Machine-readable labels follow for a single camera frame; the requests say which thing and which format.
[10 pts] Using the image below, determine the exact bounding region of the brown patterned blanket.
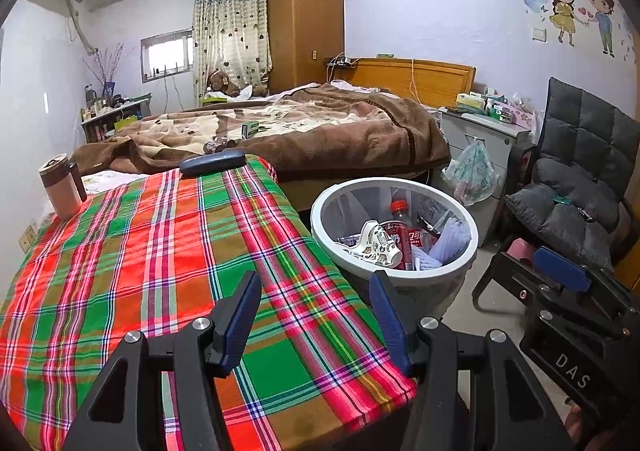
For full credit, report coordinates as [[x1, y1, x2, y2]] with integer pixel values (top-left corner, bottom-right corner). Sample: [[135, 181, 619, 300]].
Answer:
[[72, 84, 451, 182]]

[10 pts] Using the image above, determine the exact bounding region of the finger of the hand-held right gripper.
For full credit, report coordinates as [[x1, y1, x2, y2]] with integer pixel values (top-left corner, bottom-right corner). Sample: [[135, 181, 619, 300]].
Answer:
[[531, 246, 621, 302], [500, 253, 551, 327]]

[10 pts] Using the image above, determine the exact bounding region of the white wrapped pipe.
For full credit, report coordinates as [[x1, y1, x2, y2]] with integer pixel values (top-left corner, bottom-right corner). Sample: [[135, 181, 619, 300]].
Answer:
[[67, 1, 98, 54]]

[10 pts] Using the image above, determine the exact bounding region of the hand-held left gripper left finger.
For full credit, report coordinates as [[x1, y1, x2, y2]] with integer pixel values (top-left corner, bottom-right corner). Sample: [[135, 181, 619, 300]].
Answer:
[[60, 271, 263, 451]]

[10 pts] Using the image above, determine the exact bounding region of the white foam net sleeve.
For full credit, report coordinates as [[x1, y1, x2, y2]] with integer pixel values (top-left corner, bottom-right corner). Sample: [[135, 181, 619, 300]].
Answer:
[[417, 243, 443, 272], [435, 217, 472, 264]]

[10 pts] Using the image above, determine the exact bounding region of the pale pink bedding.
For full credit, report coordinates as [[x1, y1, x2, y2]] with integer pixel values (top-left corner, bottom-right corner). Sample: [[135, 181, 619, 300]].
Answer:
[[320, 80, 391, 93]]

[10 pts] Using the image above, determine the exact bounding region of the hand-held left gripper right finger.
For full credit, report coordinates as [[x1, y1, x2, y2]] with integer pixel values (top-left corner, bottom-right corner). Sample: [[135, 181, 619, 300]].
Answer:
[[369, 270, 576, 451]]

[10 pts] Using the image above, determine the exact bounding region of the brown lidded thermos mug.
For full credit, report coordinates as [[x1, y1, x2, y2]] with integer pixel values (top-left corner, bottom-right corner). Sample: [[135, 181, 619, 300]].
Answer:
[[39, 154, 87, 221]]

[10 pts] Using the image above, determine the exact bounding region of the wooden wardrobe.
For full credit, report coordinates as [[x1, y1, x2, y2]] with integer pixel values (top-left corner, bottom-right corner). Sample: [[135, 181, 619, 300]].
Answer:
[[266, 0, 346, 94]]

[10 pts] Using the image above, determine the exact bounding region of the brown teddy bear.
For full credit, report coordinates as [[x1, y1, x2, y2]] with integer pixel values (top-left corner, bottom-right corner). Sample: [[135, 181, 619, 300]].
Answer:
[[206, 70, 241, 97]]

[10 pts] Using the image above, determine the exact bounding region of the pile of small boxes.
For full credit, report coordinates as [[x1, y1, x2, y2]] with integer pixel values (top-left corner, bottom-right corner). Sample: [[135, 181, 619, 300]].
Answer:
[[455, 88, 538, 129]]

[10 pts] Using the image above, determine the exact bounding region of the small window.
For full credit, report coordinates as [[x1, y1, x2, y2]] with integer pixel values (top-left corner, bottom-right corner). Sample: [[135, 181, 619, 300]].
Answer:
[[140, 30, 196, 83]]

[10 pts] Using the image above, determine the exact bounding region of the orange cable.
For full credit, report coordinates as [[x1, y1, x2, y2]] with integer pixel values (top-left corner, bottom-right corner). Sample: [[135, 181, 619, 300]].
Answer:
[[407, 58, 426, 107]]

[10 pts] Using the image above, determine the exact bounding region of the wooden bed headboard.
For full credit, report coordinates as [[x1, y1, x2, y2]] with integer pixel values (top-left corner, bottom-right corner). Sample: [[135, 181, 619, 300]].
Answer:
[[330, 57, 477, 109]]

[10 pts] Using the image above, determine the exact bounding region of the clear bottle with red label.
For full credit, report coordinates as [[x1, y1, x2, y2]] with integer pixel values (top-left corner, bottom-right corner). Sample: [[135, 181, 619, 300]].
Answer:
[[387, 200, 426, 272]]

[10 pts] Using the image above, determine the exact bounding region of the clear plastic bag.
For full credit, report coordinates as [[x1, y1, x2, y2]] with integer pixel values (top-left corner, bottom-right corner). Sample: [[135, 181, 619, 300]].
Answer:
[[441, 138, 499, 206]]

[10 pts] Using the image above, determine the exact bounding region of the pink plastic object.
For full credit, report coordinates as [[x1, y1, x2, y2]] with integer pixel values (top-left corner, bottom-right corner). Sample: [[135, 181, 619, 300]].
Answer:
[[506, 237, 535, 263]]

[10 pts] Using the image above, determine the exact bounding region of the spotted curtain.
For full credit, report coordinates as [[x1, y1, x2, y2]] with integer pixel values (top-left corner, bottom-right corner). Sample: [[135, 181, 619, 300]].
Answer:
[[192, 0, 273, 99]]

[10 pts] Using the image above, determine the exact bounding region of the wall socket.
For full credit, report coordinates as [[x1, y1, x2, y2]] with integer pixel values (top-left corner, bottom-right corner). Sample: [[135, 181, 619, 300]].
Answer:
[[18, 224, 38, 254]]

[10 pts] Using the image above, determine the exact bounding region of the vase of dried branches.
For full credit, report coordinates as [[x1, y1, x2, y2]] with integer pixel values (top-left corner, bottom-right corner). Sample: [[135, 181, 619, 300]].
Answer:
[[84, 44, 125, 99]]

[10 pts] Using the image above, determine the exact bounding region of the white trash bin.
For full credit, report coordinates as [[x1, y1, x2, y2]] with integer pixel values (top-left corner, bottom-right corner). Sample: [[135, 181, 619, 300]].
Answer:
[[310, 177, 478, 304]]

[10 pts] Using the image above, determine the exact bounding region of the shelf desk with cosmetics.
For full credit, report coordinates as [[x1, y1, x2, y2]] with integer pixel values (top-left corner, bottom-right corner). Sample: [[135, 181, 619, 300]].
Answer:
[[80, 94, 153, 144]]

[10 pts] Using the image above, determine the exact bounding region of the plaid tablecloth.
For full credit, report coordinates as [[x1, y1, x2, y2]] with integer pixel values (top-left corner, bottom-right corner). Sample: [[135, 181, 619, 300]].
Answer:
[[0, 155, 418, 451]]

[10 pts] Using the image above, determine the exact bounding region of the grey nightstand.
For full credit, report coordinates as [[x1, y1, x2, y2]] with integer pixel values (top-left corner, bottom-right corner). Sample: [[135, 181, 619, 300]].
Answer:
[[437, 106, 533, 247]]

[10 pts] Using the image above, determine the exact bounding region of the white floral cloth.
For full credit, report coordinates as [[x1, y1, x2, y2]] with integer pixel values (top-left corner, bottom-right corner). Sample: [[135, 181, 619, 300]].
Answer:
[[80, 168, 151, 194]]

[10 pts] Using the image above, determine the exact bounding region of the grey cushioned chair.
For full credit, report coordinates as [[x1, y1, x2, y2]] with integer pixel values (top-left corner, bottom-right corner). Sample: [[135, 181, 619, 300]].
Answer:
[[472, 77, 640, 312]]

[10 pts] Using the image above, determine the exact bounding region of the dark blue glasses case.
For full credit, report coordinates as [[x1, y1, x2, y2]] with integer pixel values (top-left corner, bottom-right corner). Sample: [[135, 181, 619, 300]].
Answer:
[[180, 148, 247, 177]]

